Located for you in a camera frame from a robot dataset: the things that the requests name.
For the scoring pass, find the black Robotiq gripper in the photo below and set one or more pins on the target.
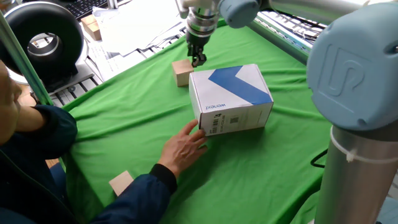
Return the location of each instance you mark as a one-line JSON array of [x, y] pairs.
[[197, 42]]

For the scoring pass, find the brown wooden cube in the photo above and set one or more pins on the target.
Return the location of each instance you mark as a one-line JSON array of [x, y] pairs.
[[182, 73]]

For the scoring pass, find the white blue cardboard box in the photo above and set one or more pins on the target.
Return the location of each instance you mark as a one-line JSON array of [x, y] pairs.
[[230, 93]]

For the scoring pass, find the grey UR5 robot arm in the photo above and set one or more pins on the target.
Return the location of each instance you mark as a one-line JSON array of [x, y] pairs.
[[351, 68]]

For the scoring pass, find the right forearm in blue sleeve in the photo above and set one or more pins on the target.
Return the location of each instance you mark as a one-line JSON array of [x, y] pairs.
[[140, 199]]

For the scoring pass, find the person's right hand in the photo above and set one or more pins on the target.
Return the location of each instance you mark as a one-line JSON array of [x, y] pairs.
[[182, 151]]

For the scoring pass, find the green cloth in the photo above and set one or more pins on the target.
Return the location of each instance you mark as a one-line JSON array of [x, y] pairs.
[[140, 102]]

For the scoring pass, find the wooden block on desk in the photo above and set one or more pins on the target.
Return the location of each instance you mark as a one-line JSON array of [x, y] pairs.
[[88, 20], [94, 31]]

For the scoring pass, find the black keyboard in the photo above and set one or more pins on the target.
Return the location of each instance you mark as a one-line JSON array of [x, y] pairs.
[[84, 7]]

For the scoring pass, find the pale wooden cube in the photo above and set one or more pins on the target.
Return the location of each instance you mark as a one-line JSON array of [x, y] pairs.
[[119, 183]]

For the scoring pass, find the person's head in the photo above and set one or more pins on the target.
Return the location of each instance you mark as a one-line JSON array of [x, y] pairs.
[[7, 102]]

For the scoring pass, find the person's torso and legs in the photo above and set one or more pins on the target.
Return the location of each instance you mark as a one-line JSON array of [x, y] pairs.
[[31, 174]]

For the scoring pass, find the grey table side rail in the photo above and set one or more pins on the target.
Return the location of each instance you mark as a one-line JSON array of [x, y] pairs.
[[280, 40]]

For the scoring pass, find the aluminium frame post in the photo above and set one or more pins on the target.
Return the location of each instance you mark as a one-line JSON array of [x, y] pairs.
[[18, 53]]

